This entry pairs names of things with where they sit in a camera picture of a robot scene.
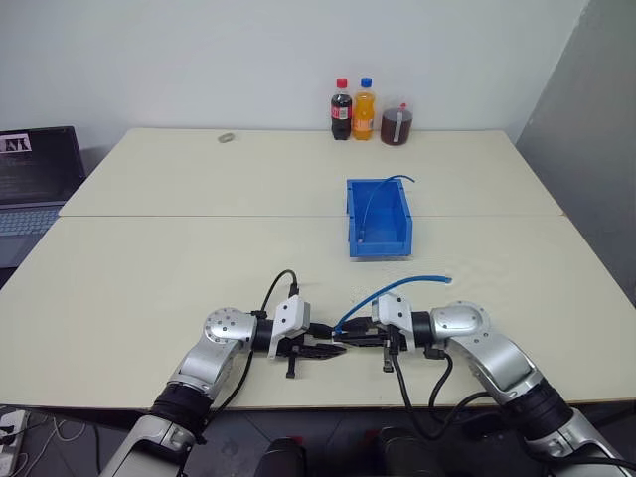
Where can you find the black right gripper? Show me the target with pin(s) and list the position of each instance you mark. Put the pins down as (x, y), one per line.
(388, 348)

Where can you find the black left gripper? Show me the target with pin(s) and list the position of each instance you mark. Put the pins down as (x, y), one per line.
(294, 365)

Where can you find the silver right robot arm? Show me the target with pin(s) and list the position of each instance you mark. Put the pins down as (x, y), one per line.
(497, 358)

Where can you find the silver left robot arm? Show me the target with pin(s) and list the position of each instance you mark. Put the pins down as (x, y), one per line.
(223, 338)

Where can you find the blue plastic storage bin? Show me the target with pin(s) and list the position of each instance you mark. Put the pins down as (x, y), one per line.
(380, 233)

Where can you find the dark rounded shape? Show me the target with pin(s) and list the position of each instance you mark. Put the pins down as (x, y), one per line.
(407, 454)
(283, 459)

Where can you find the jar of dark liquid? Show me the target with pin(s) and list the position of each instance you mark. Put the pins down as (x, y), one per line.
(396, 126)

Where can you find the orange soda bottle blue cap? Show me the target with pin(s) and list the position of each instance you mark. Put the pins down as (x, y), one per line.
(363, 116)

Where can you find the cola bottle red cap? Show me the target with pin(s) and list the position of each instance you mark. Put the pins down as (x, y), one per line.
(341, 114)

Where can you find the white power strip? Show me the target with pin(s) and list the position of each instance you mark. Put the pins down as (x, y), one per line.
(10, 437)

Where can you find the grey laptop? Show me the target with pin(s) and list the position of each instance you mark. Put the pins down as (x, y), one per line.
(30, 184)

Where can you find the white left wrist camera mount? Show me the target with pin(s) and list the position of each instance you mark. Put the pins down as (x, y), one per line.
(289, 323)

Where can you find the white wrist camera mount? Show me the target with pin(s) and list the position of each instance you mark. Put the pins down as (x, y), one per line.
(392, 313)
(289, 323)

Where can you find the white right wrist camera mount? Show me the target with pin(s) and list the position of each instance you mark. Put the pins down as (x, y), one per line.
(392, 313)

